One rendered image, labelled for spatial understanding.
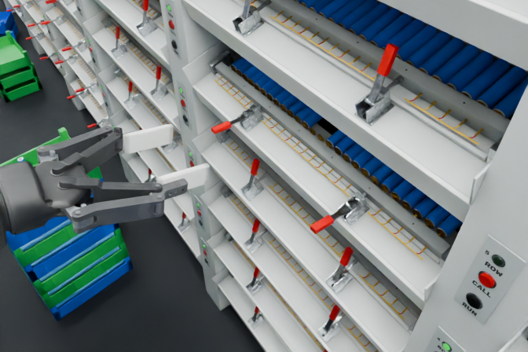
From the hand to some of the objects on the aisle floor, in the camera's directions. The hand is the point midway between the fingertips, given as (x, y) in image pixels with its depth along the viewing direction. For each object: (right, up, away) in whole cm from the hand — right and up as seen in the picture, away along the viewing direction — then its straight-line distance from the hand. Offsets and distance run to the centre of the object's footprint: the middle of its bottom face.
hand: (172, 156), depth 60 cm
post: (+2, -47, +104) cm, 115 cm away
